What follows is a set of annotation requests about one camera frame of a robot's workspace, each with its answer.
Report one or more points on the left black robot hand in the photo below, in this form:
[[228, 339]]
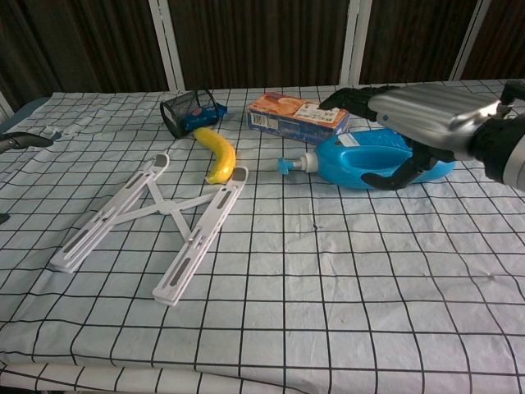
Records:
[[24, 140]]

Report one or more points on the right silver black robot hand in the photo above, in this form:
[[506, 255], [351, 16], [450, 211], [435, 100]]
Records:
[[422, 111]]

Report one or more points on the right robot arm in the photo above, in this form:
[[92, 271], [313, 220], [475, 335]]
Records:
[[502, 143]]

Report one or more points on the blue detergent bottle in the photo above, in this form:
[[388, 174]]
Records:
[[361, 158]]

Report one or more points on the orange blue cardboard box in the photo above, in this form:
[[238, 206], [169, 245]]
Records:
[[295, 115]]

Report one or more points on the white folding laptop stand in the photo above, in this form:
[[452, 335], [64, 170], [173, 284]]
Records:
[[156, 221]]

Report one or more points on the black mesh pen holder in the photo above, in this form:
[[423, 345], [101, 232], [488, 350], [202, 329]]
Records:
[[184, 111]]

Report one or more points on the blue snack packet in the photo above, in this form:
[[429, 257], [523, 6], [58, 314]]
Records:
[[205, 115]]

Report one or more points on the yellow banana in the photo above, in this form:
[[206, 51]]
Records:
[[221, 154]]

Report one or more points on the white black checkered tablecloth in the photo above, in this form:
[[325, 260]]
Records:
[[262, 254]]

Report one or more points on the white folding screen frame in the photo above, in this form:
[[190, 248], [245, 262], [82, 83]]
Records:
[[352, 41]]

